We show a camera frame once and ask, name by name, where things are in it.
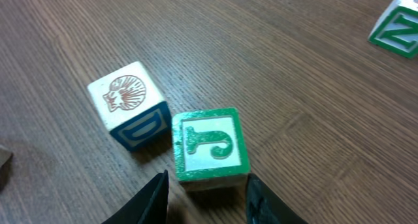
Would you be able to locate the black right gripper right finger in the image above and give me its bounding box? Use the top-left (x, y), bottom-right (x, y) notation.
top-left (246, 173), bottom-right (307, 224)

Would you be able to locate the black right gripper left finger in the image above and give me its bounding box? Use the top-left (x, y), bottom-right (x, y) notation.
top-left (103, 170), bottom-right (169, 224)

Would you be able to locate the green J wooden block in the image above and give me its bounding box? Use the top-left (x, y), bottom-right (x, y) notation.
top-left (172, 107), bottom-right (251, 191)

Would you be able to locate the shell picture blue D block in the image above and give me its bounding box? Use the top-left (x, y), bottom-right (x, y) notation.
top-left (88, 61), bottom-right (172, 151)

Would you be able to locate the red M wooden block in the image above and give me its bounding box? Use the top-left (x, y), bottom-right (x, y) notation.
top-left (0, 145), bottom-right (13, 190)

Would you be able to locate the green N block left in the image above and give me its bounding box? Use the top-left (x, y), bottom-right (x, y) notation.
top-left (368, 0), bottom-right (417, 58)

